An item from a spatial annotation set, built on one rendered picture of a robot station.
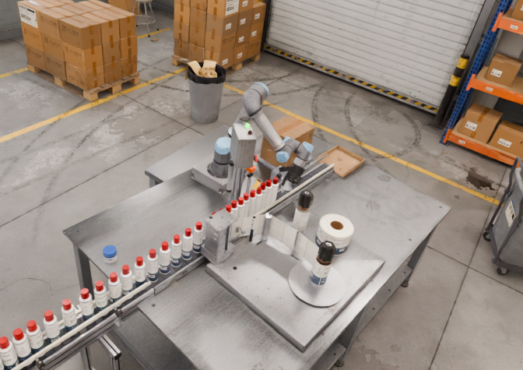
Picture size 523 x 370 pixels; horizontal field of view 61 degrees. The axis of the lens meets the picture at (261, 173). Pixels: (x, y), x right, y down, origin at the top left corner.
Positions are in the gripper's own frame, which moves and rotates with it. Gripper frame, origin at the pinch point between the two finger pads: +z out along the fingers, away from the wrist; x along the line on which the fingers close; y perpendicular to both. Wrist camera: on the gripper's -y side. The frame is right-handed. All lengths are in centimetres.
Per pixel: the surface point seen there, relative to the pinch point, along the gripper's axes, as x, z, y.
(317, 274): -43, 18, 60
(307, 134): 34, -38, -19
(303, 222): -19.4, 4.9, 31.0
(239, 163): -56, -13, -4
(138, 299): -98, 62, 5
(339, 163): 69, -28, 0
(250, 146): -58, -24, -1
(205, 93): 135, -17, -205
